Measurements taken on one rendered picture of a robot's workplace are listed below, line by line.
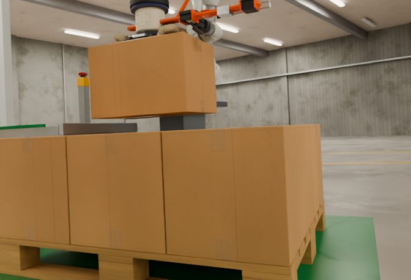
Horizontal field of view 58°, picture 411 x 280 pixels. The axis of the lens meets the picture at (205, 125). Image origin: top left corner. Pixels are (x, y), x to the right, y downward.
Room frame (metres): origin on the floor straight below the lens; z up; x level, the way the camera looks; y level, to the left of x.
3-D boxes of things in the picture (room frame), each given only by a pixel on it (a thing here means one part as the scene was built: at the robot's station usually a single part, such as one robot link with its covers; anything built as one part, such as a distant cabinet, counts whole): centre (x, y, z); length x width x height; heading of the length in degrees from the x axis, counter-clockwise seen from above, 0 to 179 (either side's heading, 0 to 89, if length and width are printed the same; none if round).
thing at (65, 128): (2.27, 0.63, 0.58); 0.70 x 0.03 x 0.06; 157
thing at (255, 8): (1.87, -0.25, 1.16); 0.08 x 0.07 x 0.05; 65
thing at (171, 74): (2.13, 0.28, 0.83); 0.60 x 0.40 x 0.40; 66
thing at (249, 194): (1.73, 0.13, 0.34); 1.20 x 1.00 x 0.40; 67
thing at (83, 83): (2.95, 0.96, 0.50); 0.07 x 0.07 x 1.00; 67
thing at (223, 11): (1.94, -0.13, 1.16); 0.07 x 0.07 x 0.04; 65
